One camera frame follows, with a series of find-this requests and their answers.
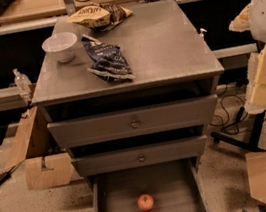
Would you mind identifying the black power adapter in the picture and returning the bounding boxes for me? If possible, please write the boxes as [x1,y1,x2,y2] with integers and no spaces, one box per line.
[0,172,11,185]

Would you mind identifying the white ceramic bowl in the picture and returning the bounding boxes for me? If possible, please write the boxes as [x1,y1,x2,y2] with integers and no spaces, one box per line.
[42,32,78,63]

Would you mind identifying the black floor cables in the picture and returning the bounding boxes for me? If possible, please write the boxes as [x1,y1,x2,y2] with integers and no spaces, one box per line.
[203,78,266,139]

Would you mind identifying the clear plastic bottle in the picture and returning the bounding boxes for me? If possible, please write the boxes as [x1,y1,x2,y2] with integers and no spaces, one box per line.
[13,69,32,94]

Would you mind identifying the blue chip bag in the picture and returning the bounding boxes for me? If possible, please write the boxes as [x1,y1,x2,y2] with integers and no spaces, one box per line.
[81,34,135,82]

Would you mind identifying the left cardboard box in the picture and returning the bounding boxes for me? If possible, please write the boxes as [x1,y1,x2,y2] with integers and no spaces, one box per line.
[4,106,80,190]

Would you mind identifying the grey drawer cabinet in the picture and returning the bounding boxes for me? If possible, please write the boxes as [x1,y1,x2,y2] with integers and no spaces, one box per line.
[33,1,223,178]

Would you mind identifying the small white pump bottle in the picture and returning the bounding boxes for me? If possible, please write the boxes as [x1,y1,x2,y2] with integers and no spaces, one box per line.
[199,28,208,39]

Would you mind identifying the red apple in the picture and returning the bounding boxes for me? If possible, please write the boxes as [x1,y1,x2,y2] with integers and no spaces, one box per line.
[137,193,154,212]

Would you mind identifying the grey middle drawer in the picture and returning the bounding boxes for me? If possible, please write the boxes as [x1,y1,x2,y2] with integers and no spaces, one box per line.
[71,136,207,177]

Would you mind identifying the grey open bottom drawer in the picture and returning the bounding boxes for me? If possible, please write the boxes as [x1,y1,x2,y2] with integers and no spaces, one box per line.
[92,159,209,212]

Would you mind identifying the yellow chip bag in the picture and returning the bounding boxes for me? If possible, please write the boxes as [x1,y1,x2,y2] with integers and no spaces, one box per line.
[67,3,133,31]

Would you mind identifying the grey top drawer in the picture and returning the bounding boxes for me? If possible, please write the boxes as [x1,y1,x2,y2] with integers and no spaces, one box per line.
[47,95,217,149]

